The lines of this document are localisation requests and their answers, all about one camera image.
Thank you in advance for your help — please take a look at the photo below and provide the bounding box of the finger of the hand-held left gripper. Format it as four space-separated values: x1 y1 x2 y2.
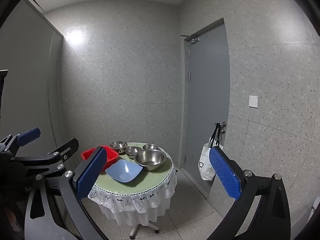
0 127 41 156
10 137 79 175

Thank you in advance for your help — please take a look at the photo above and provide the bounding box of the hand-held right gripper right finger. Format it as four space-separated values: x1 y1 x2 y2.
207 146 292 240

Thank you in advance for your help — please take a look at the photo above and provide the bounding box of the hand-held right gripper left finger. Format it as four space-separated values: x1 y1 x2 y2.
24 146 108 240

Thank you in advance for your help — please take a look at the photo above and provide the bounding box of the large steel bowl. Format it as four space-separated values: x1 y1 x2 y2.
134 149 167 172

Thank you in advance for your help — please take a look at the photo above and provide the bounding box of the white tote bag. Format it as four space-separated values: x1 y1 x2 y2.
199 124 223 181

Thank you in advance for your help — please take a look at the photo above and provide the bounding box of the red square bowl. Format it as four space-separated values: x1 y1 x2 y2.
82 145 119 173

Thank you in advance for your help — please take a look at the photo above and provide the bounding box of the blue square plate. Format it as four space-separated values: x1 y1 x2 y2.
105 159 143 183

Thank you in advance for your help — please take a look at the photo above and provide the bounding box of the small steel bowl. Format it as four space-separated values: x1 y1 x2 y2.
125 146 142 159

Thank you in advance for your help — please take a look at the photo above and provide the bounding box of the green lace-trimmed tablecloth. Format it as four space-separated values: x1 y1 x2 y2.
87 142 178 227

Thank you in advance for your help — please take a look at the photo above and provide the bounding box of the grey door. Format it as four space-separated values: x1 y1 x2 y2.
183 24 230 196

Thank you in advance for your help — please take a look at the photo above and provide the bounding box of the metal door closer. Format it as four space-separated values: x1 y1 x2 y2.
179 34 200 43

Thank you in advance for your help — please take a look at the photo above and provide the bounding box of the white table pedestal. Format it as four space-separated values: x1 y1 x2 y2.
129 219 160 240

